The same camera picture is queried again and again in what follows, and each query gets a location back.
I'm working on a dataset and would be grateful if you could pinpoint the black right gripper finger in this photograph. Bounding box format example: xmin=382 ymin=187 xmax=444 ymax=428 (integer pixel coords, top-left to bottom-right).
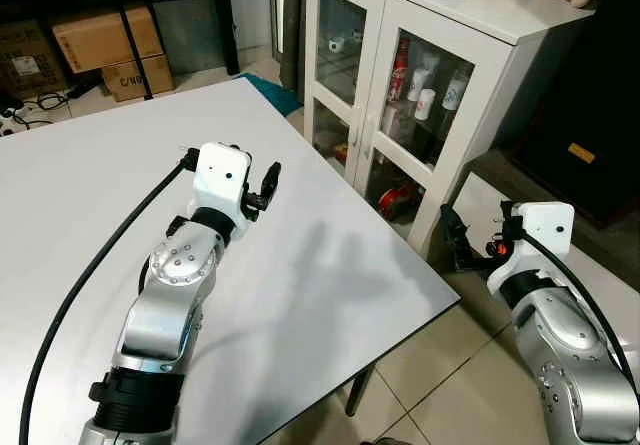
xmin=439 ymin=202 xmax=473 ymax=272

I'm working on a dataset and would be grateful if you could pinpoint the red item in cabinet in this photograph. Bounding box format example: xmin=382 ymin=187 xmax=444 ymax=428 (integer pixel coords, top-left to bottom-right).
xmin=377 ymin=182 xmax=422 ymax=218

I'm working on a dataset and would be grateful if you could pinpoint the teal floor mat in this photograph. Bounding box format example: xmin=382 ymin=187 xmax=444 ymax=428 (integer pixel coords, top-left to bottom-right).
xmin=240 ymin=72 xmax=305 ymax=118

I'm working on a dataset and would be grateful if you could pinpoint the white paper cup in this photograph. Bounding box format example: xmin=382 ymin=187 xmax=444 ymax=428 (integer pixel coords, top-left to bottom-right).
xmin=414 ymin=87 xmax=437 ymax=122

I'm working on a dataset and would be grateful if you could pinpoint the clear plastic bottle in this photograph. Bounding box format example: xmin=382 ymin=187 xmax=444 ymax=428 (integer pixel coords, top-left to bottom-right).
xmin=442 ymin=63 xmax=472 ymax=113

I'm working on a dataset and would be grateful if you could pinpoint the dark grey curtain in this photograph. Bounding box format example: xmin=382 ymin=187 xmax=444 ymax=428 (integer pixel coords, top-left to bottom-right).
xmin=279 ymin=0 xmax=307 ymax=68

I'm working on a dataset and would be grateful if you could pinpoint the grey flat panel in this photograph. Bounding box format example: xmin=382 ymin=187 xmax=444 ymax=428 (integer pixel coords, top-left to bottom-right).
xmin=150 ymin=0 xmax=233 ymax=78

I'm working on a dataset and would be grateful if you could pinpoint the red cola bottle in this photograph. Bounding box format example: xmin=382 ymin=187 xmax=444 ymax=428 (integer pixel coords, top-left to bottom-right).
xmin=388 ymin=38 xmax=412 ymax=103

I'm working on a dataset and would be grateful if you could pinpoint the small printed cardboard box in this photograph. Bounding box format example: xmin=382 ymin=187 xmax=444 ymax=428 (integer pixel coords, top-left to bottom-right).
xmin=100 ymin=54 xmax=175 ymax=103

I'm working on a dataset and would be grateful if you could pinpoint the black speaker cabinet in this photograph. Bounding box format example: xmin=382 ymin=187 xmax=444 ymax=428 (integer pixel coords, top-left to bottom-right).
xmin=512 ymin=0 xmax=640 ymax=230

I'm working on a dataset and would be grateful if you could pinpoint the dark table leg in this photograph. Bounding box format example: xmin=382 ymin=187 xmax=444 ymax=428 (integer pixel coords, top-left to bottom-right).
xmin=344 ymin=363 xmax=378 ymax=418

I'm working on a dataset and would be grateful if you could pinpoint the black upright pole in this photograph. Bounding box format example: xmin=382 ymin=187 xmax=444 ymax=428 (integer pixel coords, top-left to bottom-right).
xmin=118 ymin=3 xmax=154 ymax=102

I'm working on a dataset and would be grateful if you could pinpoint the white glass door cabinet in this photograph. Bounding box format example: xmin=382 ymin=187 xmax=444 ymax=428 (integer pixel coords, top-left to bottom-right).
xmin=302 ymin=0 xmax=598 ymax=258

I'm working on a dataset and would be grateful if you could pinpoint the large brown cardboard box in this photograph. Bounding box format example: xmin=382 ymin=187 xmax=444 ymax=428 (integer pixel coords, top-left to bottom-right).
xmin=52 ymin=2 xmax=167 ymax=75

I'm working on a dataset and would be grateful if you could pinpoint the labelled dark cardboard box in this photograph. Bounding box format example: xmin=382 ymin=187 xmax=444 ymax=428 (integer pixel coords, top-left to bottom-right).
xmin=0 ymin=19 xmax=69 ymax=101

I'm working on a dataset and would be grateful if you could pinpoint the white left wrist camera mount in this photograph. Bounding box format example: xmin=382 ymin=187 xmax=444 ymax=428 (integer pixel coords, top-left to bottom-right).
xmin=191 ymin=142 xmax=252 ymax=229

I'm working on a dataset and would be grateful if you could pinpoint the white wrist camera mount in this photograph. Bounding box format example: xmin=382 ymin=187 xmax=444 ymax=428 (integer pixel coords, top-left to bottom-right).
xmin=191 ymin=142 xmax=252 ymax=229
xmin=509 ymin=201 xmax=577 ymax=274

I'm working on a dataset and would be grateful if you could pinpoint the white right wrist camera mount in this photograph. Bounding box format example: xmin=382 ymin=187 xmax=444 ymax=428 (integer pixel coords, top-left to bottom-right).
xmin=509 ymin=201 xmax=577 ymax=274

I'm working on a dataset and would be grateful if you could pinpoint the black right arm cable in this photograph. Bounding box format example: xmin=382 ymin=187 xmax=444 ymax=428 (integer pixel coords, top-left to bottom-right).
xmin=500 ymin=215 xmax=640 ymax=398

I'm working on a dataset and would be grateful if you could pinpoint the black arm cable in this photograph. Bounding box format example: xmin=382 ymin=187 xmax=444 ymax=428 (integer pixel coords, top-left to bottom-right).
xmin=18 ymin=147 xmax=201 ymax=445
xmin=500 ymin=215 xmax=640 ymax=398

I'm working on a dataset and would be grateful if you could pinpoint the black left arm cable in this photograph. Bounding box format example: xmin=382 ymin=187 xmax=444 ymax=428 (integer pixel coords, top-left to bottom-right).
xmin=18 ymin=147 xmax=201 ymax=445

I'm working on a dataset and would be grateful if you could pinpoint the white power strip with cables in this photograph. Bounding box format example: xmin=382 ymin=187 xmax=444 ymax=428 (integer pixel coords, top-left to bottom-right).
xmin=0 ymin=77 xmax=101 ymax=136

